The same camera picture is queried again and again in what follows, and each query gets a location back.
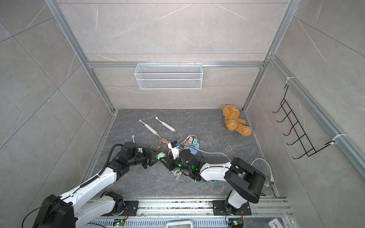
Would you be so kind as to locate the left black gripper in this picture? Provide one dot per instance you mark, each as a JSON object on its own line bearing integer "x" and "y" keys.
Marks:
{"x": 152, "y": 154}

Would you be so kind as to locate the teal charger plug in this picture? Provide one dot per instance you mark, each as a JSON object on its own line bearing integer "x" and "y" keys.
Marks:
{"x": 195, "y": 141}

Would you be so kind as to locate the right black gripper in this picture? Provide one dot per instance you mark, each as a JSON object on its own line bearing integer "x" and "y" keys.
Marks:
{"x": 171, "y": 162}

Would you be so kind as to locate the black wire hook rack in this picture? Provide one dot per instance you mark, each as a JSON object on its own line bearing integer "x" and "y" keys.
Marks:
{"x": 297, "y": 130}

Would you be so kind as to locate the brown teddy bear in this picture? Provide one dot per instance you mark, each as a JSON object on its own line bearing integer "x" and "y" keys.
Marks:
{"x": 233, "y": 122}

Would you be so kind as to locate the blue power strip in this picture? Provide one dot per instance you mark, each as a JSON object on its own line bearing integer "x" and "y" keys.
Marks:
{"x": 194, "y": 149}

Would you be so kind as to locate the green charger plug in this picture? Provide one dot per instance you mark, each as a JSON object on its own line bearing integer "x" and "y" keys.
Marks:
{"x": 161, "y": 155}

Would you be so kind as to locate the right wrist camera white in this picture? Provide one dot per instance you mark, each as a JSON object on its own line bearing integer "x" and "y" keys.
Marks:
{"x": 174, "y": 147}

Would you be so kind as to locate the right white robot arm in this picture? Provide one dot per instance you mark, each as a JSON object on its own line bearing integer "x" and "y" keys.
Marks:
{"x": 246, "y": 181}

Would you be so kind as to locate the pink charger plug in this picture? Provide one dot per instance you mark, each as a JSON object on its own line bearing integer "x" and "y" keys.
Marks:
{"x": 190, "y": 141}

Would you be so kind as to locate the white wire mesh basket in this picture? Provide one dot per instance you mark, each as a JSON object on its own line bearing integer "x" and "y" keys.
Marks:
{"x": 154, "y": 76}

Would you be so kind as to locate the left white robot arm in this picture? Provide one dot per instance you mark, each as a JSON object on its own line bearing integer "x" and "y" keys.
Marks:
{"x": 69, "y": 211}

